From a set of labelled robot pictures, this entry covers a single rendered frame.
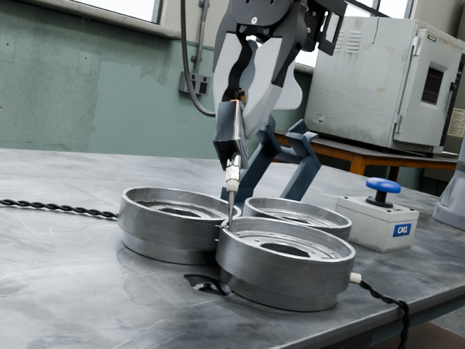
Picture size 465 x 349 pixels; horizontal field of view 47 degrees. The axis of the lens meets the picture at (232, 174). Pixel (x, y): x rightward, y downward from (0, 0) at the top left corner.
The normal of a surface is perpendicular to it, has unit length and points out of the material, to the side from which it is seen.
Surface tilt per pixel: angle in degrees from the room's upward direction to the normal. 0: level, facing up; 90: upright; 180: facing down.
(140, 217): 90
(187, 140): 90
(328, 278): 90
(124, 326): 0
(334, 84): 90
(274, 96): 106
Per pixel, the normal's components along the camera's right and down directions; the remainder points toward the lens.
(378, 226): -0.69, -0.02
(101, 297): 0.18, -0.97
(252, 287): -0.50, 0.04
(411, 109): 0.70, 0.24
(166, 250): -0.08, 0.14
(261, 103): -0.20, 0.37
